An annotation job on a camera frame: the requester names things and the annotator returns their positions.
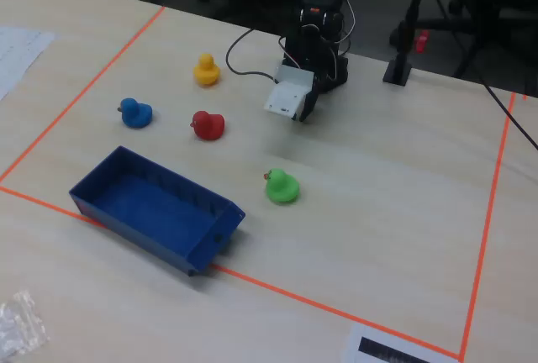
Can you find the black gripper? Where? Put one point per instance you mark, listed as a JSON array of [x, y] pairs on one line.
[[309, 104]]

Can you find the blue rubber duck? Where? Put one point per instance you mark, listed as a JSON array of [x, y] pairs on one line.
[[135, 114]]

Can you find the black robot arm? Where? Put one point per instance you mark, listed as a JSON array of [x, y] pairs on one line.
[[323, 1]]

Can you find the green rubber duck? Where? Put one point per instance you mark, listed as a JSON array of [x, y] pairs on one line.
[[281, 188]]

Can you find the red rubber duck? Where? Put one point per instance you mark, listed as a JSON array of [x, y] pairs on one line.
[[208, 125]]

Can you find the yellow rubber duck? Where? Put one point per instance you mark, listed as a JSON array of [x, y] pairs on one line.
[[206, 71]]

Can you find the blue plastic box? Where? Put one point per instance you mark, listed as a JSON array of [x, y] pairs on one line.
[[159, 216]]

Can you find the red clamp knob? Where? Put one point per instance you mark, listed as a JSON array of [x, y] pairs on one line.
[[422, 41]]

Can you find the orange tape strip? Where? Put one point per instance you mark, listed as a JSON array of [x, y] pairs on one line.
[[487, 228], [84, 90], [294, 293]]

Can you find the black office chair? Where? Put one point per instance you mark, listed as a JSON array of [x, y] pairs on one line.
[[475, 6]]

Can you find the paper with black print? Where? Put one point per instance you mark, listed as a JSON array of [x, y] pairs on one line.
[[378, 348]]

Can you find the white printed paper sheet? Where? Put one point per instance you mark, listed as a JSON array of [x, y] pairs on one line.
[[19, 56]]

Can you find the clear plastic bag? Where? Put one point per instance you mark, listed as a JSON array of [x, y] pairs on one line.
[[19, 325]]

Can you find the white gripper camera box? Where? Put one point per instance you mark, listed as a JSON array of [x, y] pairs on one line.
[[286, 94]]

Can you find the black camera stand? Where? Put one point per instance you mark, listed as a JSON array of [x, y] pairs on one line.
[[401, 52]]

